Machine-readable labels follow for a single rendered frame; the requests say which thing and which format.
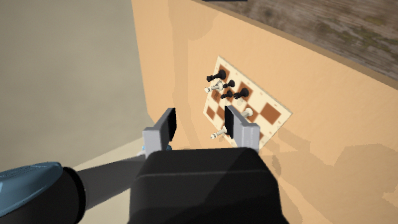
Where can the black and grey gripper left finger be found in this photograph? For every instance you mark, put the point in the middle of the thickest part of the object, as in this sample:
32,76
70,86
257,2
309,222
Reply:
157,137

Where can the brown and cream chessboard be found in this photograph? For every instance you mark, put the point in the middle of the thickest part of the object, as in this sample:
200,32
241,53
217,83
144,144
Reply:
268,113

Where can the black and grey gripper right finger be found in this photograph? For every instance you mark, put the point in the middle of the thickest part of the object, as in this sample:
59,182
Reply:
245,134

